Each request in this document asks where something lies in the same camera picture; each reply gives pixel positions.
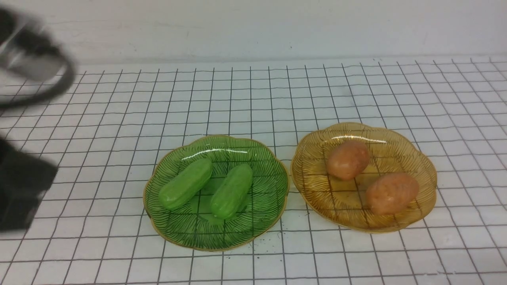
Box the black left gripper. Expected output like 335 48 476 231
0 139 58 232

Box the green cucumber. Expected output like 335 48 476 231
210 164 253 220
158 158 213 211

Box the orange potato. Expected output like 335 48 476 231
366 173 419 215
326 140 370 181

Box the green glass plate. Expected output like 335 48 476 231
143 135 290 251

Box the amber glass plate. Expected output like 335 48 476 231
290 122 438 233

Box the black camera cable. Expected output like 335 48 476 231
0 55 76 110

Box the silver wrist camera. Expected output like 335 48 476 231
0 17 68 82

